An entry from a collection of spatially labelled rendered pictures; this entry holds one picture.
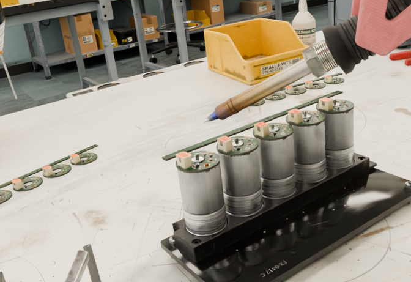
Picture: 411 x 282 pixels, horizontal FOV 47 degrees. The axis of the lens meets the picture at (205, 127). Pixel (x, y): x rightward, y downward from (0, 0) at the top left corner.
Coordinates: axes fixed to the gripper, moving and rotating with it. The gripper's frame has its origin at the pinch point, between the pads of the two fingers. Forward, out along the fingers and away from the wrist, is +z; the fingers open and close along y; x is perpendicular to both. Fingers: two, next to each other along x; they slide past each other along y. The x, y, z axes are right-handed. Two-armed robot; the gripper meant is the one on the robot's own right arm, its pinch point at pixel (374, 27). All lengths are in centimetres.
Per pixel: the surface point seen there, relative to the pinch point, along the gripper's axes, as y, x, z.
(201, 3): -471, -64, 95
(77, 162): -13.5, -14.6, 22.5
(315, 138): -5.4, 1.4, 8.0
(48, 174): -11.0, -16.2, 23.2
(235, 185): -1.4, -2.2, 11.2
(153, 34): -410, -89, 128
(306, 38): -47.8, 2.8, 10.0
